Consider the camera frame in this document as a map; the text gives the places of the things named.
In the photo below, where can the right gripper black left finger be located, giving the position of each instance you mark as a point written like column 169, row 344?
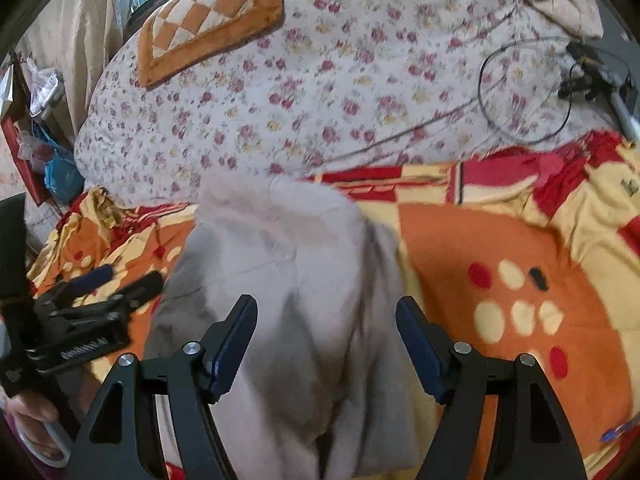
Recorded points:
column 142, row 401

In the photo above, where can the beige trousers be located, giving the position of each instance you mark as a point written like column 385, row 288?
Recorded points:
column 323, row 389

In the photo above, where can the left hand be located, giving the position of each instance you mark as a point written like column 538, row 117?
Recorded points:
column 31, row 412

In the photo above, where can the blue plastic bag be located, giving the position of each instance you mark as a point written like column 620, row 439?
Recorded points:
column 60, row 175

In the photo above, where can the beige curtain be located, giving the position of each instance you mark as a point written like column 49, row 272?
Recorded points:
column 77, row 38

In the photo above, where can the black tripod stand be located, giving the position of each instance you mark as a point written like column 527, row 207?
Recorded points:
column 599, row 81

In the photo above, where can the orange checkered cushion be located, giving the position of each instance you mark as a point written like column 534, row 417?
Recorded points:
column 182, row 33

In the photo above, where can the floral white quilt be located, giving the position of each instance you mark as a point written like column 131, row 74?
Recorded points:
column 339, row 84

